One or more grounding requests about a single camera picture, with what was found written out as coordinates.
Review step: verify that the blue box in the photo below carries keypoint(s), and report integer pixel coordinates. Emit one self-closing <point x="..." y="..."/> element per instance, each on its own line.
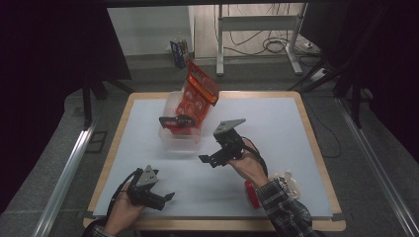
<point x="179" y="52"/>

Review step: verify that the clear plastic container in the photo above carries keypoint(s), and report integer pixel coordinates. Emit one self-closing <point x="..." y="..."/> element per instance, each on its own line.
<point x="181" y="141"/>

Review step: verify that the black floor plate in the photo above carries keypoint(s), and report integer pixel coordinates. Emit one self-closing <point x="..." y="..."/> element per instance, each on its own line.
<point x="96" y="142"/>

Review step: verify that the person's left hand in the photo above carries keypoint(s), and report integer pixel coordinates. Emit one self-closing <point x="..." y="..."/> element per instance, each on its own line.
<point x="122" y="214"/>

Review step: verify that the small red clear snack packet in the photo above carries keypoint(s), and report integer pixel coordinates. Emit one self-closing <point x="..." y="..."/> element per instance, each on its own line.
<point x="252" y="197"/>

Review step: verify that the white power strip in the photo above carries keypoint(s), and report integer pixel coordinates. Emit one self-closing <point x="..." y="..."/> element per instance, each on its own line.
<point x="311" y="46"/>

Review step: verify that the black stand leg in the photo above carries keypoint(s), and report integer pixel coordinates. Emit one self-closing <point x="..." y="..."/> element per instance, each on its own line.
<point x="87" y="98"/>

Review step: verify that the black tripod legs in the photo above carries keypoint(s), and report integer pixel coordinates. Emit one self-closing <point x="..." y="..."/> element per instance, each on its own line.
<point x="329" y="70"/>

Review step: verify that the aluminium rail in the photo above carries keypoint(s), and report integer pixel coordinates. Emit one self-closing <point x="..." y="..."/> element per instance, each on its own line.
<point x="378" y="164"/>
<point x="62" y="184"/>

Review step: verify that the white metal stand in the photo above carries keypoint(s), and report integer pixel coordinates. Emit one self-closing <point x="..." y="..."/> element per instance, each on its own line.
<point x="257" y="23"/>

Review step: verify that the dark curtain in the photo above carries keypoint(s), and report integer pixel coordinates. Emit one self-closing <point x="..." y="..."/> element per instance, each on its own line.
<point x="388" y="65"/>
<point x="42" y="82"/>

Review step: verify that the large orange snack packet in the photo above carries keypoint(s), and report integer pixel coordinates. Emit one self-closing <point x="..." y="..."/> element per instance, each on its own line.
<point x="194" y="98"/>

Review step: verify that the small red black snack packet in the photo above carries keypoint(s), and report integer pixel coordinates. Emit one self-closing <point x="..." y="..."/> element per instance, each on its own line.
<point x="176" y="122"/>

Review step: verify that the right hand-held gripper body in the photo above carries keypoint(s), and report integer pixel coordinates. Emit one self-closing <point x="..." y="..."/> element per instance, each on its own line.
<point x="230" y="141"/>

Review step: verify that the person's right hand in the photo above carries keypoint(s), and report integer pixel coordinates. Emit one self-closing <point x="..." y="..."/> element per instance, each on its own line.
<point x="252" y="166"/>

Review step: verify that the white table mat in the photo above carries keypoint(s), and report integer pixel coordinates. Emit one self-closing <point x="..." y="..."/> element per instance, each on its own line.
<point x="280" y="131"/>

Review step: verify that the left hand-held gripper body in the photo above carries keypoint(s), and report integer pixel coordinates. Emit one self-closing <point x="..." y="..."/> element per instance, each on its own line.
<point x="143" y="189"/>

